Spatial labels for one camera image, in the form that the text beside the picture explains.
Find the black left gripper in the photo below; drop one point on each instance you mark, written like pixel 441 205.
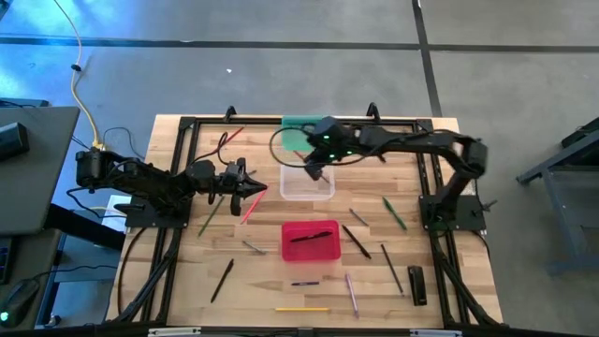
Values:
pixel 231 182

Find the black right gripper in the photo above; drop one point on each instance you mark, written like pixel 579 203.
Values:
pixel 334 140

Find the pink-red pencil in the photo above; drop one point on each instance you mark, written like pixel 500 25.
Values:
pixel 252 208

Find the red pencil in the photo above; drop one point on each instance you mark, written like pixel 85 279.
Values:
pixel 299 155
pixel 234 136

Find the green pencil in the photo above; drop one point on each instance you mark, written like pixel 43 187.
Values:
pixel 208 220

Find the grey crayon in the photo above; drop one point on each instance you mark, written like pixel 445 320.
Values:
pixel 358 217
pixel 254 247

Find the pink-red plastic bin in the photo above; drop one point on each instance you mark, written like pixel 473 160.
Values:
pixel 309 250

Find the green pen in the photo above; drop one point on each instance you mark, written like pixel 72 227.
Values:
pixel 394 213

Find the dark blue crayon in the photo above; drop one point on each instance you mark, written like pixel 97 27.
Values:
pixel 304 283

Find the thin black pen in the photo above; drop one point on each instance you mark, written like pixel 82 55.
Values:
pixel 392 270

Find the purple pen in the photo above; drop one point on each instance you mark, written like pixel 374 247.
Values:
pixel 352 295

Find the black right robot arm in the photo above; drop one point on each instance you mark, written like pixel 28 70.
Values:
pixel 421 138

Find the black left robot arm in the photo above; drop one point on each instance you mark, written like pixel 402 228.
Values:
pixel 154 185

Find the clear plastic bin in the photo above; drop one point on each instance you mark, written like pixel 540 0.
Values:
pixel 299 192

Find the green plastic bin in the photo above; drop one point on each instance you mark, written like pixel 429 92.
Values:
pixel 297 140

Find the yellow pencil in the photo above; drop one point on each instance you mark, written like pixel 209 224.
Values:
pixel 302 309

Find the white paper sheet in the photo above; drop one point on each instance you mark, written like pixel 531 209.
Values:
pixel 112 221

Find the black rectangular block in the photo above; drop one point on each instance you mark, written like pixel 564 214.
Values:
pixel 417 285

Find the black desk support beam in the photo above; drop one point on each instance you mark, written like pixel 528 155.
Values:
pixel 84 229

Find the grey desk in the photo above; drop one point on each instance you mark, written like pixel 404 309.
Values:
pixel 37 187

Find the blue-grey metal table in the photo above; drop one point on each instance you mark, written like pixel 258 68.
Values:
pixel 557 210

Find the black device on desk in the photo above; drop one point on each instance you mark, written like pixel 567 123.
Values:
pixel 11 140

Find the dark keyboard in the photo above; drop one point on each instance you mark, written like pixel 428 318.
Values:
pixel 4 259

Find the black computer mouse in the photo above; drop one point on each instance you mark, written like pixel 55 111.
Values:
pixel 18 302

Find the black aluminium table frame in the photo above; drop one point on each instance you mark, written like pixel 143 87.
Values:
pixel 262 121

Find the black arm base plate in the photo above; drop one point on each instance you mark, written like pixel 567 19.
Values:
pixel 140 220
pixel 470 217

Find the white edge bracket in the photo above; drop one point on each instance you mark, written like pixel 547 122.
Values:
pixel 173 332
pixel 435 333

